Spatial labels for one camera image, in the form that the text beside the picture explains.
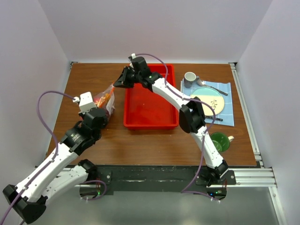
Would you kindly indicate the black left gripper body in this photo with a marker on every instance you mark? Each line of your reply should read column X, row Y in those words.
column 82, row 115

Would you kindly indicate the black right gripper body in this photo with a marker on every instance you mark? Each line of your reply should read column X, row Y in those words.
column 138, row 77

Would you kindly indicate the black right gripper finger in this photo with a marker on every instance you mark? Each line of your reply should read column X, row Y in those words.
column 130, row 78
column 122, row 80

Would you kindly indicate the yellow orange segments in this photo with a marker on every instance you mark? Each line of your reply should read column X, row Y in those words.
column 102, row 99

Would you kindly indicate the clear zip top bag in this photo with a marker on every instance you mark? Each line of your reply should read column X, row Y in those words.
column 112, row 100

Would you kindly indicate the dark purple grape bunch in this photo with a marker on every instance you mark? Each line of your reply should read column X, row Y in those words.
column 109, row 109

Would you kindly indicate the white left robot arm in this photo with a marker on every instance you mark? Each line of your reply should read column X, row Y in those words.
column 30, row 197

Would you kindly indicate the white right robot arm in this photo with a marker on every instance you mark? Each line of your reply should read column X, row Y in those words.
column 191, row 113

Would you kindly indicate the red plastic tray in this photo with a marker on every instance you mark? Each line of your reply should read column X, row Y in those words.
column 146, row 110

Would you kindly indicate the white grey mug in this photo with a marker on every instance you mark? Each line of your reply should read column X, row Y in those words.
column 189, row 79

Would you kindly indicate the metal spoon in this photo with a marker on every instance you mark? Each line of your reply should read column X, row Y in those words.
column 203, row 84

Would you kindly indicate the round blue yellow plate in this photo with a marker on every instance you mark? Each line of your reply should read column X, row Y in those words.
column 210, row 96

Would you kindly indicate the blue checked cloth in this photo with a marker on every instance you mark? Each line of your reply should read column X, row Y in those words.
column 227, row 112

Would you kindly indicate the green inside mug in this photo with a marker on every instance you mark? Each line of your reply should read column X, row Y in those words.
column 221, row 141

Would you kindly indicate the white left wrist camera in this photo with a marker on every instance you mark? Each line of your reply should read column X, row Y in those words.
column 85, row 102

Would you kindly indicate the black handled knife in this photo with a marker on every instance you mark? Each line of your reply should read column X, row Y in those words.
column 212, row 118

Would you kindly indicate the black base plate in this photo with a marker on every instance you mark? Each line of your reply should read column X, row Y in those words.
column 157, row 178

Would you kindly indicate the aluminium frame rail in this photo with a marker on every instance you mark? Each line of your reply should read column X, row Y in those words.
column 257, row 177

